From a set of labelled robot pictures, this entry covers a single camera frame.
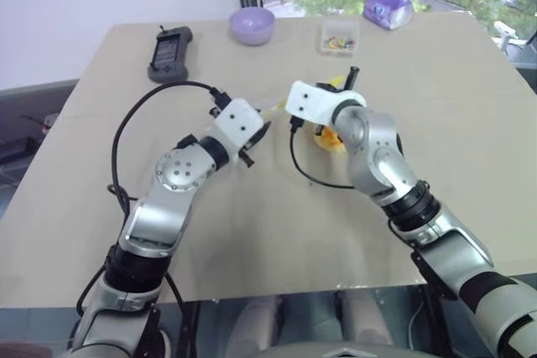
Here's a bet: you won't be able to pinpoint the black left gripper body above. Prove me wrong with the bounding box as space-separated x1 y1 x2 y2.
238 129 264 169

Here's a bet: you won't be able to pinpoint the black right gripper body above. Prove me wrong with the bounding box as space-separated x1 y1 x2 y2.
315 80 349 94

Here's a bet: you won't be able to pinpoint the orange snack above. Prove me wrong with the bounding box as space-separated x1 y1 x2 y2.
313 125 348 155

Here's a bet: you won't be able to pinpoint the clear plastic bag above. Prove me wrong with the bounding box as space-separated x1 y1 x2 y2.
256 75 352 162

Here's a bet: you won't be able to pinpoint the clear box of colourful pieces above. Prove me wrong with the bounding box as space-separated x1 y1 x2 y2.
315 18 362 57

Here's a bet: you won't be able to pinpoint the purple bowl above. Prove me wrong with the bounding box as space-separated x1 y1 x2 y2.
227 7 276 47

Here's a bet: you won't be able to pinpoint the black handheld controller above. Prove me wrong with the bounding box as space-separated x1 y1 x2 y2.
147 24 195 84

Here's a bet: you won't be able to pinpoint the dark side table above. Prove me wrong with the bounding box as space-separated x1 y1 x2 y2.
508 35 537 95

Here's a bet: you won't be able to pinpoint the pale grey rounded cover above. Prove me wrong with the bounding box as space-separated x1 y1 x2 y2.
225 294 283 358

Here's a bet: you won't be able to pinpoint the red and white small parts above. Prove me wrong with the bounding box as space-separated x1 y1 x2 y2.
18 112 59 133

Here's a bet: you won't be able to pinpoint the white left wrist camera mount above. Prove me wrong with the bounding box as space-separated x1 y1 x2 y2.
212 97 264 166

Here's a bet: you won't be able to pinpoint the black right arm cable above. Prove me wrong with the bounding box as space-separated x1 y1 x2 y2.
288 117 357 190

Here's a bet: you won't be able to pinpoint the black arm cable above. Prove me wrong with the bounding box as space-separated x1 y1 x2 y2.
109 80 231 213
288 117 357 190

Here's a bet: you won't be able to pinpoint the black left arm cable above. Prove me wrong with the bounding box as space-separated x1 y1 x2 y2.
109 80 231 213

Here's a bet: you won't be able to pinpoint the thin white cable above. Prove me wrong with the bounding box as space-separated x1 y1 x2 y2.
401 299 427 354

